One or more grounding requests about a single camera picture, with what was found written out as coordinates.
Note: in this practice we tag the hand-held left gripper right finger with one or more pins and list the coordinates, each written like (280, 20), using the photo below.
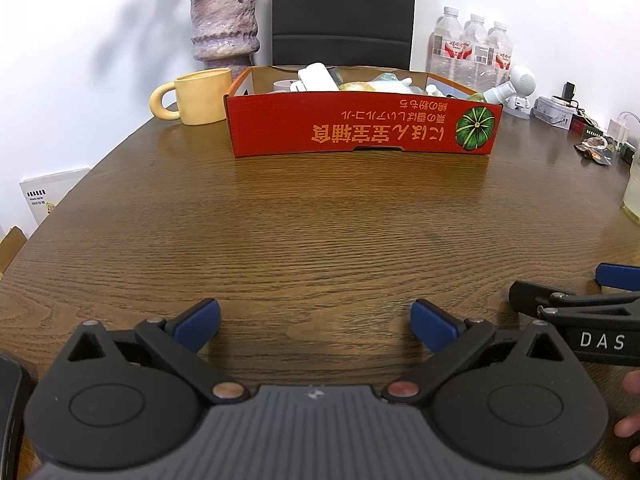
(435, 325)

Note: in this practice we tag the black paper bag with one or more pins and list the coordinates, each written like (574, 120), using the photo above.
(345, 10)

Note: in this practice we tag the yellow white plush toy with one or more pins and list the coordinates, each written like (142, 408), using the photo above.
(357, 86)

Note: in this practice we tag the brown cardboard piece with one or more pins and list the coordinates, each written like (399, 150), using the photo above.
(10, 250)

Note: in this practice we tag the purple ceramic vase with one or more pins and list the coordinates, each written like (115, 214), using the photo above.
(225, 25)

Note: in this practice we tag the white plastic pack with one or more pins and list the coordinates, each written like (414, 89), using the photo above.
(317, 77)

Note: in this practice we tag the iridescent organza cloth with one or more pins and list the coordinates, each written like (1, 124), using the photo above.
(386, 77)

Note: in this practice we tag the white paper box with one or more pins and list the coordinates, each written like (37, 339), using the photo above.
(50, 190)

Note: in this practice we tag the pink round jar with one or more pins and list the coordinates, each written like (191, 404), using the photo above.
(286, 85)

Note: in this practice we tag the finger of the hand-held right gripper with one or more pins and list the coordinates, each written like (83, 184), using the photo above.
(617, 277)
(575, 302)

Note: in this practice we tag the printed snack packet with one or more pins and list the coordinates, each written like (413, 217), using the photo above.
(595, 151)

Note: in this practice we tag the dark object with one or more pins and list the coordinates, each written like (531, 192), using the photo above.
(12, 405)

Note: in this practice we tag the small dark red box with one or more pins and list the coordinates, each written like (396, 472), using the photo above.
(587, 127)

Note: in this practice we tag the white robot figure speaker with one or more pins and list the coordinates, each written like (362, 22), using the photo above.
(521, 80)

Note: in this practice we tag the clear water bottle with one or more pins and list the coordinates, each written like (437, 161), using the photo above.
(476, 52)
(501, 50)
(446, 50)

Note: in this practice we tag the yellow mug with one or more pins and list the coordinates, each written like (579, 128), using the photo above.
(205, 97)

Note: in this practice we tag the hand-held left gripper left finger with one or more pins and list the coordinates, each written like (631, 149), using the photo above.
(195, 322)

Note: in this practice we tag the person's right hand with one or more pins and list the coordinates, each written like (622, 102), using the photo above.
(631, 427)

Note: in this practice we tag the red cardboard box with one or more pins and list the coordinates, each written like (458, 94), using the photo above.
(350, 130)

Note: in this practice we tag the black adapter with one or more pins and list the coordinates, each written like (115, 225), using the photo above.
(568, 91)

